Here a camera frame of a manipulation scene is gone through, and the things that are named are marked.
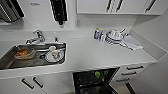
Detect wall power outlet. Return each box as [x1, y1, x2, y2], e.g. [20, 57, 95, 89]
[75, 18, 82, 28]

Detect small wall label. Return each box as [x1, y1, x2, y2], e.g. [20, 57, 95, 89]
[29, 2, 41, 7]

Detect white drawer unit beside dishwasher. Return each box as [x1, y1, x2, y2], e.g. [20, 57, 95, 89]
[111, 63, 148, 86]

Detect white cup in sink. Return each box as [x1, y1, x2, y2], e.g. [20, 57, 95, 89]
[44, 45, 65, 63]

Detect stainless steel sink basin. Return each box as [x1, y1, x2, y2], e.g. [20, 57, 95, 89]
[0, 42, 67, 70]

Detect small white bottle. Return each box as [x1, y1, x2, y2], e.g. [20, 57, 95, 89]
[100, 30, 106, 42]

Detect orange bowl in sink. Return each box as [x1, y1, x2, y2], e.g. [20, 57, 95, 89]
[14, 48, 37, 60]

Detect stacked white dishes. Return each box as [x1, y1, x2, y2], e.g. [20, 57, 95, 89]
[105, 28, 128, 46]

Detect stainless steel dishwasher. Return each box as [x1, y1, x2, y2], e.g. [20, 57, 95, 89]
[72, 67, 121, 94]

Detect white wall cabinet three doors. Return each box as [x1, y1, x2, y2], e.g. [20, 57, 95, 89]
[76, 0, 168, 16]

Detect wire dishwasher rack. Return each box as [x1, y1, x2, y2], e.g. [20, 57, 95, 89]
[76, 70, 116, 92]

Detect dish soap bottle blue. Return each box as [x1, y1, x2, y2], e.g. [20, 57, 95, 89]
[93, 27, 101, 41]

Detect black wall soap dispenser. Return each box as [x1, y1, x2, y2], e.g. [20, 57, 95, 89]
[49, 0, 69, 26]

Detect chrome sink faucet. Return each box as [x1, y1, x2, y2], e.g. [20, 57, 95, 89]
[25, 29, 46, 45]

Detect folded white cloth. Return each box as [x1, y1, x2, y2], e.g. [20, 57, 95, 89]
[120, 34, 144, 52]

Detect white sink base cabinet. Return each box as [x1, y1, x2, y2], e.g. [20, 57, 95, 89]
[0, 71, 76, 94]

